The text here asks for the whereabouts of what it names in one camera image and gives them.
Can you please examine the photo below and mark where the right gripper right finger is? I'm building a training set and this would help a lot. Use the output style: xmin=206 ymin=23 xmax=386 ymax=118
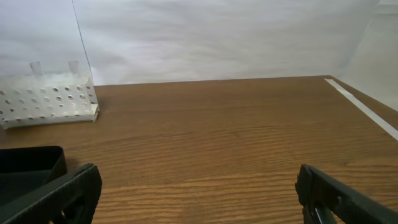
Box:
xmin=294 ymin=164 xmax=398 ymax=224

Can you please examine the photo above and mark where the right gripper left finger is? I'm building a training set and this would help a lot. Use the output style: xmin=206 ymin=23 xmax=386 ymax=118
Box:
xmin=0 ymin=162 xmax=103 ymax=224

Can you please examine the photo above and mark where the clear test tube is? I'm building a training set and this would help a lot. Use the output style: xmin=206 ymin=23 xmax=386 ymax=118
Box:
xmin=29 ymin=61 xmax=43 ymax=77
xmin=68 ymin=60 xmax=81 ymax=76

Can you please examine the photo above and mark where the black tray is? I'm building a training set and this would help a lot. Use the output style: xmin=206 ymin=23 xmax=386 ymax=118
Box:
xmin=0 ymin=145 xmax=68 ymax=207

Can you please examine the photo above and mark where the white test tube rack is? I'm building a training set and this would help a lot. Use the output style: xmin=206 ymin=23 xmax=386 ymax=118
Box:
xmin=0 ymin=73 xmax=101 ymax=130

